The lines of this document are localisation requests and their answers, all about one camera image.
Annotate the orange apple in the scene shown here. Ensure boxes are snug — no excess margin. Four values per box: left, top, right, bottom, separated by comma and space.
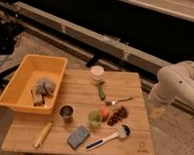
99, 106, 109, 121

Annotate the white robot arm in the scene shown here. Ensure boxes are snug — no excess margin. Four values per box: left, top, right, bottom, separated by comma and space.
148, 60, 194, 109

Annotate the metal fork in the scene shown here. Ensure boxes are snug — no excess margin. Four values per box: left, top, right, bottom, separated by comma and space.
105, 97, 133, 106

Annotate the brown wooden block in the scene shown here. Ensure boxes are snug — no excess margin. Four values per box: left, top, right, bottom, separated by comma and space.
31, 90, 45, 106

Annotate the white cup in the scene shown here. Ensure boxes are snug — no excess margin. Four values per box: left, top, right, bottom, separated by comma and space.
90, 66, 104, 81

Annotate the bunch of dark grapes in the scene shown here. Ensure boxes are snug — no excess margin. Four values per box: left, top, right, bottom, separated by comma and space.
107, 107, 128, 126

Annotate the green plastic cup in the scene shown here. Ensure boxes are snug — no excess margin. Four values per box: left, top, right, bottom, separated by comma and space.
88, 110, 102, 127

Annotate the grey crumpled cloth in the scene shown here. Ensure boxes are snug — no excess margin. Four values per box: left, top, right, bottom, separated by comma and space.
36, 77, 56, 95

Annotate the white dish brush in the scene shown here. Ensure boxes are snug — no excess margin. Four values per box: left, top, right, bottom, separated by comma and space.
86, 124, 131, 151

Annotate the blue sponge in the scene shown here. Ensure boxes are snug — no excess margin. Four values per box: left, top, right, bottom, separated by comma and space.
67, 126, 91, 150

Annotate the yellow plastic bin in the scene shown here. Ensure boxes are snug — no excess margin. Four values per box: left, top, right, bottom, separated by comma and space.
0, 54, 68, 115

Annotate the small metal cup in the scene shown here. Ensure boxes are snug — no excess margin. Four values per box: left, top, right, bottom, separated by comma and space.
60, 105, 73, 122

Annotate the black tripod stand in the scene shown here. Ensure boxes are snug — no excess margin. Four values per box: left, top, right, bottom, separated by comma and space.
0, 18, 24, 89

